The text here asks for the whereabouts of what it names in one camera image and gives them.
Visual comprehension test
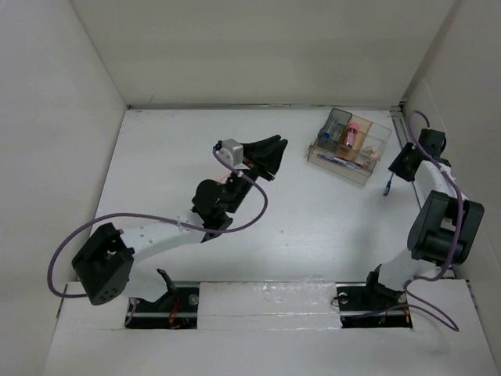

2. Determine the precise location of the orange pink pen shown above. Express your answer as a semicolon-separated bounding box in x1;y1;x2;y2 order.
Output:
218;171;231;182

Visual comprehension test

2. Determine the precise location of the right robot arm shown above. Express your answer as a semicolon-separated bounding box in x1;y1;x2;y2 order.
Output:
362;128;485;309

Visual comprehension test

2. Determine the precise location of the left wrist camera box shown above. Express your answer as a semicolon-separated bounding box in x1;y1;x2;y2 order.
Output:
216;139;243;168

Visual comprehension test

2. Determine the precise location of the red gel pen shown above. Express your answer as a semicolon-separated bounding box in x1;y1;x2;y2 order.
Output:
338;158;364;168

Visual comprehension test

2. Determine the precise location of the clear plastic desk organizer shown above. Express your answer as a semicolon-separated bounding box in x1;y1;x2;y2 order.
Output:
307;108;392;186

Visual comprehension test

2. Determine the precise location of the blue ballpoint pen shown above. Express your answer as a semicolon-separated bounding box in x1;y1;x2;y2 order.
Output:
383;173;395;197

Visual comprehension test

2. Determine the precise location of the thin blue refill pen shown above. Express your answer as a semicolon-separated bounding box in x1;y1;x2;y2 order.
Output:
319;154;362;169

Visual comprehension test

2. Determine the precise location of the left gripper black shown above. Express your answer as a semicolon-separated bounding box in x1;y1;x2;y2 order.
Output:
224;136;286;215

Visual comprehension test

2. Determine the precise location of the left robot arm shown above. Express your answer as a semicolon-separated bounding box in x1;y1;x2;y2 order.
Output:
71;135;288;311

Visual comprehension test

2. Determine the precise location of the white correction fluid bottle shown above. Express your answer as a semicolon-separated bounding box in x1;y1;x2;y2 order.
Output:
318;118;338;139

